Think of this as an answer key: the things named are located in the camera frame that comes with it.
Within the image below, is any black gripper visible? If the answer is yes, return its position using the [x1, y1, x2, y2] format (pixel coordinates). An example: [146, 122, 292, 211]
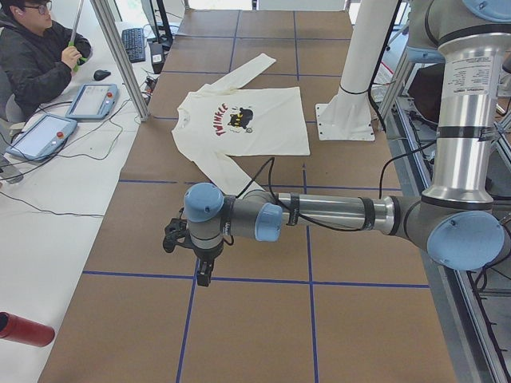
[193, 243, 223, 286]

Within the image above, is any cream long-sleeve cat shirt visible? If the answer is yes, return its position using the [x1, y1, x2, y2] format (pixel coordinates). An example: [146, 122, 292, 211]
[172, 53, 310, 195]

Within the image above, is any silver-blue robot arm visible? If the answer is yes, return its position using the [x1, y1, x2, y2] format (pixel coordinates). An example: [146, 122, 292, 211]
[184, 1, 510, 286]

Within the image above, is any red cylindrical bottle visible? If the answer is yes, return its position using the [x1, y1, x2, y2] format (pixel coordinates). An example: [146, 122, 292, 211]
[1, 312, 55, 347]

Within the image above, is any upper blue teach pendant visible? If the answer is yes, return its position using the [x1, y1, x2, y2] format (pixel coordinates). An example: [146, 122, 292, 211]
[65, 83, 119, 120]

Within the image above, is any blue teach pendant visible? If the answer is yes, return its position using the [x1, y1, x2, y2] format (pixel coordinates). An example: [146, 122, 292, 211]
[6, 114, 77, 161]
[65, 83, 119, 120]

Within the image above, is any lower blue teach pendant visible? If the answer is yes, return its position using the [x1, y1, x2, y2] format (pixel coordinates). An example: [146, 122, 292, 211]
[6, 114, 77, 161]

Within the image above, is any black computer mouse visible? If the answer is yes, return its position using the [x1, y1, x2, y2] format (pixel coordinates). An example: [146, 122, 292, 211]
[93, 69, 111, 81]

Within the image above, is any black power adapter brick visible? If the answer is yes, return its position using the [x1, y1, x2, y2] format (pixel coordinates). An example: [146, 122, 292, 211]
[149, 42, 165, 74]

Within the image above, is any black computer keyboard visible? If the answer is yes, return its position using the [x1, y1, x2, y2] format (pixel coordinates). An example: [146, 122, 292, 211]
[121, 28, 145, 63]

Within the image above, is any seated person in black jacket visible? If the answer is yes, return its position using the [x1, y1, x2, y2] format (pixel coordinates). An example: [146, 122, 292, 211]
[1, 1, 93, 117]

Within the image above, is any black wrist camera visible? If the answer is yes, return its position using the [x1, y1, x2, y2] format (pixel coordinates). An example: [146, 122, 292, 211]
[162, 218, 192, 253]

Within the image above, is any white central mounting post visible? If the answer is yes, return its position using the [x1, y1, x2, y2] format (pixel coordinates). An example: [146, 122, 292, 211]
[315, 0, 400, 141]

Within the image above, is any green-handled stick tool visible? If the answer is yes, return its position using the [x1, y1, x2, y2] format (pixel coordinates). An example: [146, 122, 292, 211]
[68, 0, 88, 75]

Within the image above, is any aluminium frame post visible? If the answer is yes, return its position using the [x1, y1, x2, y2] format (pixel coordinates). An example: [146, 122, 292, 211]
[90, 0, 149, 122]

